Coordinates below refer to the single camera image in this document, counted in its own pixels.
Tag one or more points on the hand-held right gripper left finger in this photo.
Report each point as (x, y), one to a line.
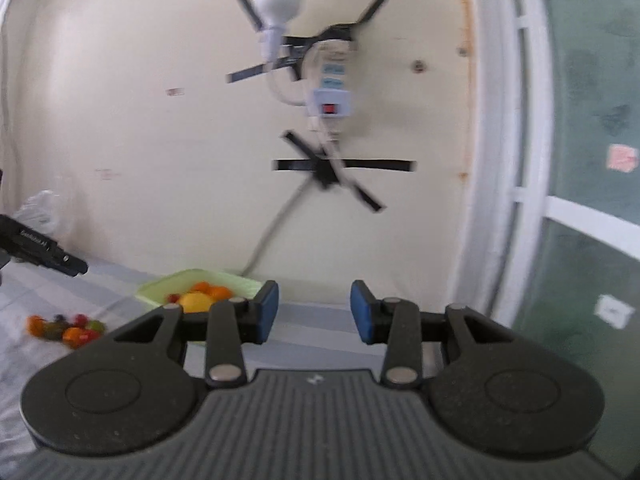
(267, 310)

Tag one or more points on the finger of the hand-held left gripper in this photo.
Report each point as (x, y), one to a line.
(70, 262)

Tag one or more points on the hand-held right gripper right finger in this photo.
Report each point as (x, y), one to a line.
(361, 316)

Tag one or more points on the small orange tangerine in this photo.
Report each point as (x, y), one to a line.
(201, 287)
(220, 292)

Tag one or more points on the light green plastic basket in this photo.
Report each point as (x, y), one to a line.
(225, 277)

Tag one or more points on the pile of small toy fruits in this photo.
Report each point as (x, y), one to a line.
(70, 332)

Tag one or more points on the clear plastic bag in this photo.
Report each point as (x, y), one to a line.
(42, 210)

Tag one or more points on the striped bedsheet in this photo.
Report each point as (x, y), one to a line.
(310, 325)

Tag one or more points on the black tape strip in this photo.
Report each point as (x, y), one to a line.
(295, 67)
(370, 165)
(372, 7)
(250, 10)
(360, 197)
(247, 72)

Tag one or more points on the white power strip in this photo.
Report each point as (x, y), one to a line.
(332, 90)

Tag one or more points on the pink window sticker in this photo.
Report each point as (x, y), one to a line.
(622, 158)

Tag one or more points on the white window frame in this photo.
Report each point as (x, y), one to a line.
(500, 160)

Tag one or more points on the wall screw anchor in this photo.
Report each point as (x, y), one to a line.
(417, 65)

